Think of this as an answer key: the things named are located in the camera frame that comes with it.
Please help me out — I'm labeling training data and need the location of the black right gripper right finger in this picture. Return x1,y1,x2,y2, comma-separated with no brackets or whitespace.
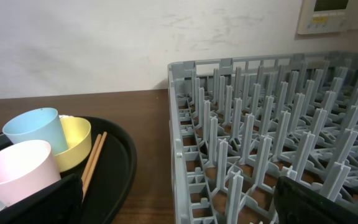
273,176,358,224

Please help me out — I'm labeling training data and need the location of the wall control panel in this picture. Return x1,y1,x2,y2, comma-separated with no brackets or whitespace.
297,0,358,35

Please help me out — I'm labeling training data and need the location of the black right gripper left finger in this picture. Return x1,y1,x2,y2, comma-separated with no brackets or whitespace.
0,174,83,224

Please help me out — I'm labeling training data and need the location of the round black tray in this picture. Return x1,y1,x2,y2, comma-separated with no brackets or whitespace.
0,116,137,224

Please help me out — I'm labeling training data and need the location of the pink cup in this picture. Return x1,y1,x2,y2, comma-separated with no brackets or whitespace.
0,140,61,207

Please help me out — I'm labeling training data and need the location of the light blue cup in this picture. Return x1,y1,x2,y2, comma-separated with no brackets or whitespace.
2,108,68,155

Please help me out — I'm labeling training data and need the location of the wooden chopstick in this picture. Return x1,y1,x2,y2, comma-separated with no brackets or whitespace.
81,134,102,184
82,132,107,200

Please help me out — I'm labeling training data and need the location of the grey dishwasher rack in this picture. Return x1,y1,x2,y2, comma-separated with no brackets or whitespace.
168,51,358,223

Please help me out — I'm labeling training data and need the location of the yellow bowl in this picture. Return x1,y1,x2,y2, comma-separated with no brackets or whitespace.
54,117,92,172

